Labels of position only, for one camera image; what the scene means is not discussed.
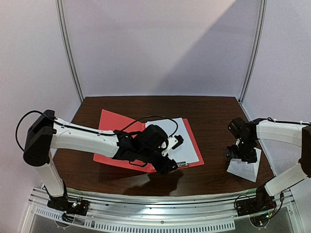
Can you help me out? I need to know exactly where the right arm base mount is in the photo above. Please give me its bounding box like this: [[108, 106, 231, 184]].
[[233, 188, 284, 229]]

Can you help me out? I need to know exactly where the small white paper sheet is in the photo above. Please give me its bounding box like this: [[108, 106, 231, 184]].
[[227, 148, 261, 183]]

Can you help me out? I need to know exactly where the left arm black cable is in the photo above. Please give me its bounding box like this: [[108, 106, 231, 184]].
[[15, 110, 58, 152]]

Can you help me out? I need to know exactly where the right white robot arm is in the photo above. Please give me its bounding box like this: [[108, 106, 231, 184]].
[[226, 117, 311, 212]]

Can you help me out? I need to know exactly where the large white paper sheet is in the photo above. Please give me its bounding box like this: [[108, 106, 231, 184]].
[[145, 118, 199, 164]]

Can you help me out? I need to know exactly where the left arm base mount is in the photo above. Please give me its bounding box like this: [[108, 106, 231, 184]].
[[47, 191, 90, 223]]

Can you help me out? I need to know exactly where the red file folder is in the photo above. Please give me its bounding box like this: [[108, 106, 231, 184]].
[[93, 109, 205, 173]]

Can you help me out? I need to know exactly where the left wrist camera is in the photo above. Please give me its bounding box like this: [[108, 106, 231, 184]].
[[136, 124, 185, 157]]

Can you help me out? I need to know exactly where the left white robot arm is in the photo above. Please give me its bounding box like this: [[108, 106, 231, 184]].
[[23, 110, 183, 211]]

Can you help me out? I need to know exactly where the metal bottom folder clip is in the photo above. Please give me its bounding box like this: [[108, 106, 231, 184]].
[[177, 161, 190, 168]]

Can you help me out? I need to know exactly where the aluminium corner post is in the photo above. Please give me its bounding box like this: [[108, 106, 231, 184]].
[[55, 0, 85, 103], [238, 0, 267, 105]]

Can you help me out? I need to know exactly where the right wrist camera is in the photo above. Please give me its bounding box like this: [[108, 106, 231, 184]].
[[228, 117, 258, 143]]

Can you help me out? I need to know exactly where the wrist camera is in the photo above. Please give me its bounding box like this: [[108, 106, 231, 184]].
[[136, 124, 185, 157], [228, 117, 258, 143]]

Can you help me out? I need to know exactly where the right aluminium corner post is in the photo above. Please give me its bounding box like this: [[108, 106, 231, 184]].
[[238, 0, 267, 105]]

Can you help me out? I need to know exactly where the left aluminium corner post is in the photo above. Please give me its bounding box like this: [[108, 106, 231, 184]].
[[55, 0, 85, 103]]

